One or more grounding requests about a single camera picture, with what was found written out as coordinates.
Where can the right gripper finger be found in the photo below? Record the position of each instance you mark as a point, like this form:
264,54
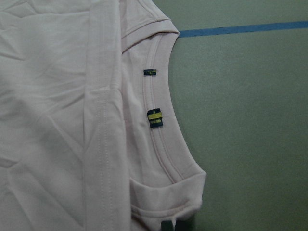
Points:
168,225

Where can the pink Snoopy t-shirt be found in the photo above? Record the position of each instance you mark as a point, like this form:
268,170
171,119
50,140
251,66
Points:
88,136

